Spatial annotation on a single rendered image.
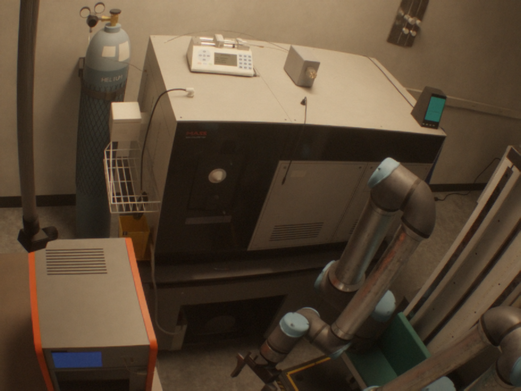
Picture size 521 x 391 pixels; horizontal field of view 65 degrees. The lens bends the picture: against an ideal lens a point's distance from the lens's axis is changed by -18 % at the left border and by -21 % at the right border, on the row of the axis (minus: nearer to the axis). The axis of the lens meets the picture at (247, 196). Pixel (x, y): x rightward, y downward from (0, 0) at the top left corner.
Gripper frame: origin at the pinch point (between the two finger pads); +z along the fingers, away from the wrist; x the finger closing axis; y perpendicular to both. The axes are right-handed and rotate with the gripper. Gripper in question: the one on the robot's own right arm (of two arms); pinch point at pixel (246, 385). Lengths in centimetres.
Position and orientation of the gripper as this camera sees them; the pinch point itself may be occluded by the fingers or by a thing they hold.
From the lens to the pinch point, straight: 174.7
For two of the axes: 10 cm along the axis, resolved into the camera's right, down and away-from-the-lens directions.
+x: -5.9, -5.5, 5.9
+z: -4.8, 8.3, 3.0
